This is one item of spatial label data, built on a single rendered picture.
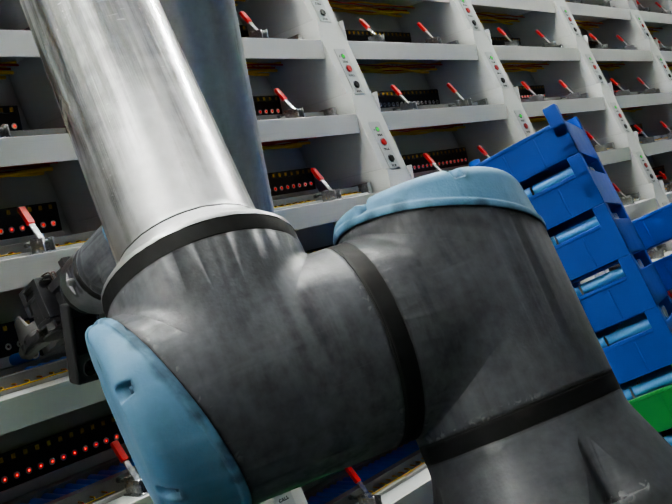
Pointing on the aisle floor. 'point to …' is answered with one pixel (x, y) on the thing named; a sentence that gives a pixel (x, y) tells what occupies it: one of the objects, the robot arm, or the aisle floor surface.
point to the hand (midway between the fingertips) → (34, 355)
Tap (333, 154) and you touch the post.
